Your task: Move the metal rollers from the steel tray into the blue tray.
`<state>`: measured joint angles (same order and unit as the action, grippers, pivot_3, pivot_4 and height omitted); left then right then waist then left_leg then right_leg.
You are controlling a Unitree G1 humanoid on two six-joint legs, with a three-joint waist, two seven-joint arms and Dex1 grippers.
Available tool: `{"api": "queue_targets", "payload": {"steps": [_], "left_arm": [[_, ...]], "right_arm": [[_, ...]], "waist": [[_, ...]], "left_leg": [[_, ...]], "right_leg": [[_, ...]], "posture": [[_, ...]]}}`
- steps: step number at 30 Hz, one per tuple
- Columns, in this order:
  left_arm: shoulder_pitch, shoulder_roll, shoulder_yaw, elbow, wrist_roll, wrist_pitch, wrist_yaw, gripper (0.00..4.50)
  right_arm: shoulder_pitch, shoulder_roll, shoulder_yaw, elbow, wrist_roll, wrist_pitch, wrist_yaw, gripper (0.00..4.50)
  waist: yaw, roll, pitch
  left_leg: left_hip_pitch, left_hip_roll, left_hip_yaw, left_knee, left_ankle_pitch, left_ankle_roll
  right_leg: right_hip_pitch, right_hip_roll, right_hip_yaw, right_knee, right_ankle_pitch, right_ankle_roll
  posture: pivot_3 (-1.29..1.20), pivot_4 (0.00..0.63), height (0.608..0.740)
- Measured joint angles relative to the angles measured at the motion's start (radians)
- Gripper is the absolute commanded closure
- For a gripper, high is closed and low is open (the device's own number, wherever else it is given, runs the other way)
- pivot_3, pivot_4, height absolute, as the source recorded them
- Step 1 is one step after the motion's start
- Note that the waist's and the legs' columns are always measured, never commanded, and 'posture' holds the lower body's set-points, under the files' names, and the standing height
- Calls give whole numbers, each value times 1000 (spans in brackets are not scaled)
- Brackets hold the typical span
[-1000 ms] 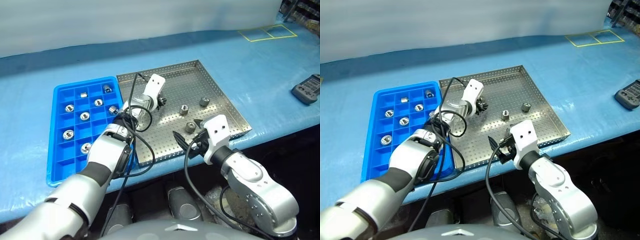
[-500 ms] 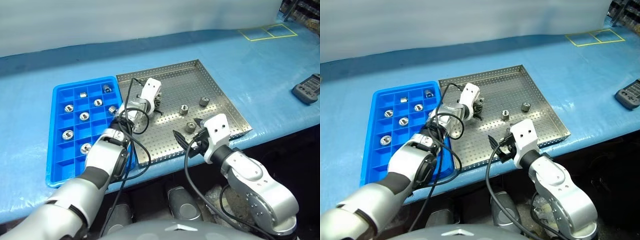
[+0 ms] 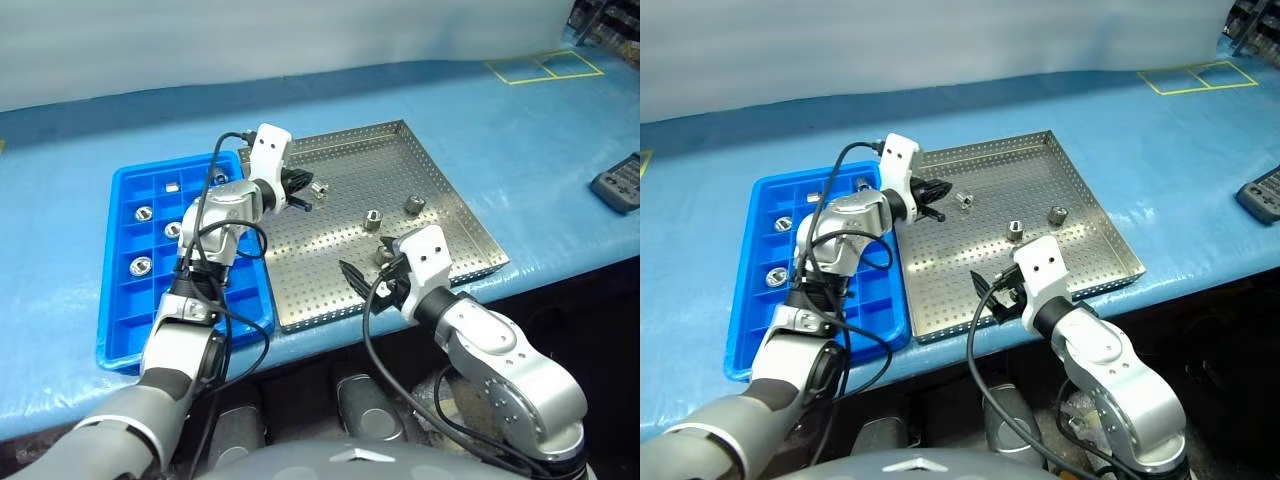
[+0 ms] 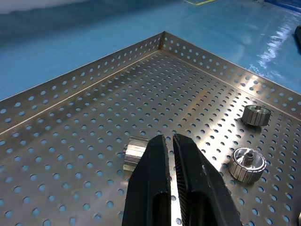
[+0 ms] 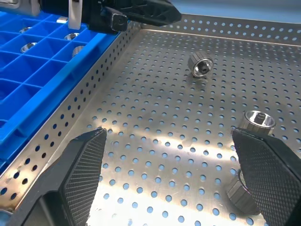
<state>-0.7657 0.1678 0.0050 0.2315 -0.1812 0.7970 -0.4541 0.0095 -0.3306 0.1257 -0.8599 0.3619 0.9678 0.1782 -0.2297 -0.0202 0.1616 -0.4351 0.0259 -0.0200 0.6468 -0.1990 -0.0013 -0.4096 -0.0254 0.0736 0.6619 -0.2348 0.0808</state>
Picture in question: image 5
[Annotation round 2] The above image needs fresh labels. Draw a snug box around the blue plastic compartment tray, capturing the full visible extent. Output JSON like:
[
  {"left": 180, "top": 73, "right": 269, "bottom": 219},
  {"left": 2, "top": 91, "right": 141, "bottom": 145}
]
[{"left": 0, "top": 10, "right": 123, "bottom": 170}]

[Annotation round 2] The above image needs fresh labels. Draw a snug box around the perforated steel tray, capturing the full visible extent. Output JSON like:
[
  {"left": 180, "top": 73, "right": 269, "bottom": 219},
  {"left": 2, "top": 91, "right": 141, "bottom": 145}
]
[{"left": 0, "top": 13, "right": 301, "bottom": 226}]

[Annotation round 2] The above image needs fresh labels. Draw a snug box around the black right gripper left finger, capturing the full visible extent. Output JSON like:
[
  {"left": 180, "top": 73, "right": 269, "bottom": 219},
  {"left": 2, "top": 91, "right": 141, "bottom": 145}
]
[{"left": 7, "top": 128, "right": 108, "bottom": 226}]

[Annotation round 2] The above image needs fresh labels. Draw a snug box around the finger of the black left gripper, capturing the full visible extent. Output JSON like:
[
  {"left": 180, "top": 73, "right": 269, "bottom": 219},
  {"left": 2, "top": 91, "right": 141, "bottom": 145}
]
[{"left": 126, "top": 0, "right": 182, "bottom": 27}]

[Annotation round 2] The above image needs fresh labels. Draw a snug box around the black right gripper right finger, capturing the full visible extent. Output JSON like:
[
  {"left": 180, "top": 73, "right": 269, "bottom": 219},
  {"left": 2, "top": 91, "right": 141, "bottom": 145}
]
[{"left": 231, "top": 129, "right": 301, "bottom": 226}]

